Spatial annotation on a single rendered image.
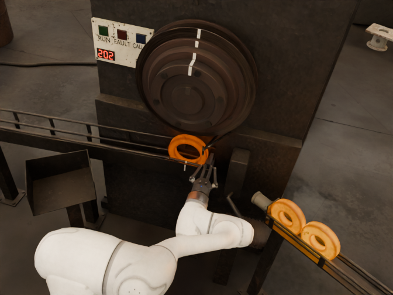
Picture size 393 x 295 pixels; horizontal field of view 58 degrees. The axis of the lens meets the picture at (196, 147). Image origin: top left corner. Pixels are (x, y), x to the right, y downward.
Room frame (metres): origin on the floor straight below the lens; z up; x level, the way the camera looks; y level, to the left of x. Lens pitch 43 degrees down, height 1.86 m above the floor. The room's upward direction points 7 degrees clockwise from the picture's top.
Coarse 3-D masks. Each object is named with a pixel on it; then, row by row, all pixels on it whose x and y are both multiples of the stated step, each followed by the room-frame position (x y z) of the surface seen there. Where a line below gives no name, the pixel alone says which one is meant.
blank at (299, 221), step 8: (280, 200) 0.94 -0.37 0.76; (288, 200) 0.93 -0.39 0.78; (272, 208) 0.94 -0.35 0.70; (280, 208) 0.92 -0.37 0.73; (288, 208) 0.90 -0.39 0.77; (296, 208) 0.89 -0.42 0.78; (280, 216) 0.92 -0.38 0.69; (296, 216) 0.87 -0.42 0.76; (304, 216) 0.88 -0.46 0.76; (288, 224) 0.89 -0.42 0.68; (296, 224) 0.86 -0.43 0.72; (304, 224) 0.86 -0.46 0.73; (296, 232) 0.85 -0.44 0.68
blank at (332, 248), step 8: (312, 224) 0.83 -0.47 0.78; (320, 224) 0.82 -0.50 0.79; (304, 232) 0.83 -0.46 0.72; (312, 232) 0.81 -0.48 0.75; (320, 232) 0.79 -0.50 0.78; (328, 232) 0.79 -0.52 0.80; (304, 240) 0.82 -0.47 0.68; (312, 240) 0.81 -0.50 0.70; (328, 240) 0.77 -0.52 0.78; (336, 240) 0.77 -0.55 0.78; (320, 248) 0.78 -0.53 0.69; (328, 248) 0.76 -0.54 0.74; (336, 248) 0.75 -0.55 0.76; (328, 256) 0.75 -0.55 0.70
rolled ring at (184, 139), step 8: (176, 136) 1.19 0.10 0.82; (184, 136) 1.17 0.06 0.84; (192, 136) 1.17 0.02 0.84; (176, 144) 1.16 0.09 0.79; (192, 144) 1.15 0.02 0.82; (200, 144) 1.15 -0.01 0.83; (168, 152) 1.17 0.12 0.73; (176, 152) 1.18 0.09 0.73; (200, 152) 1.14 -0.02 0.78; (192, 160) 1.17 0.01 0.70; (200, 160) 1.14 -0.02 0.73
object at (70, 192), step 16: (32, 160) 1.03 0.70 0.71; (48, 160) 1.06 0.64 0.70; (64, 160) 1.08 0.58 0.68; (80, 160) 1.11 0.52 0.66; (32, 176) 1.02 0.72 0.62; (48, 176) 1.05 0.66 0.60; (64, 176) 1.06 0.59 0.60; (80, 176) 1.07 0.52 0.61; (32, 192) 0.95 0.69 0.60; (48, 192) 0.96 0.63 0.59; (64, 192) 0.97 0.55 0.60; (80, 192) 0.98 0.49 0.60; (32, 208) 0.85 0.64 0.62; (48, 208) 0.88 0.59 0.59; (80, 208) 1.01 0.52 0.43; (80, 224) 0.97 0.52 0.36
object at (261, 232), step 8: (256, 224) 0.98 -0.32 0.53; (264, 224) 0.99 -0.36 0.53; (256, 232) 0.94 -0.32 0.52; (264, 232) 0.94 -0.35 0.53; (256, 240) 0.91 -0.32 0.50; (264, 240) 0.92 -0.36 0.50; (232, 248) 0.94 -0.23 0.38; (256, 248) 0.92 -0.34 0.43; (224, 256) 0.94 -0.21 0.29; (232, 256) 0.93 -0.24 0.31; (216, 264) 1.03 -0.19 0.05; (224, 264) 0.94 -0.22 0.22; (232, 264) 0.93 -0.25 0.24; (216, 272) 0.94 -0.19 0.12; (224, 272) 0.94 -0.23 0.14; (216, 280) 0.94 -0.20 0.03; (224, 280) 0.93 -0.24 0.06
